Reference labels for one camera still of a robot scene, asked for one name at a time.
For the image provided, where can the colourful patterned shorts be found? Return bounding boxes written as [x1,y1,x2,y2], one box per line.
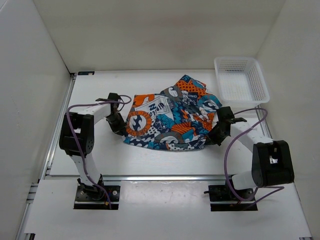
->
[123,75,222,151]

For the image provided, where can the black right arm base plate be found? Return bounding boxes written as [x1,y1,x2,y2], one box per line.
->
[203,185,258,212]

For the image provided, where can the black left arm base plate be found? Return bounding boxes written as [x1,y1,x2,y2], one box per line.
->
[73,178,121,210]

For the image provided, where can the white plastic basket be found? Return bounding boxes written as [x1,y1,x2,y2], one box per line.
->
[214,56,270,108]

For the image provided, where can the aluminium front rail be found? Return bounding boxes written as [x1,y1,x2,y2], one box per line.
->
[44,174,286,182]

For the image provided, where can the aluminium left side rail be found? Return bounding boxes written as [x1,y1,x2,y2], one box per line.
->
[38,73,77,183]

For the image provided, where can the small black label sticker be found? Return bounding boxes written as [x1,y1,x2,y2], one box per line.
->
[77,71,95,76]

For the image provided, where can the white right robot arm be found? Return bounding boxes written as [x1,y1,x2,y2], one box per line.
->
[206,106,295,202]

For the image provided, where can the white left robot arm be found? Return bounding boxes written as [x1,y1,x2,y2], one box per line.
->
[58,93,132,200]

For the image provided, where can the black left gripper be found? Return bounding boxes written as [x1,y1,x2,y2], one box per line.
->
[105,112,127,136]

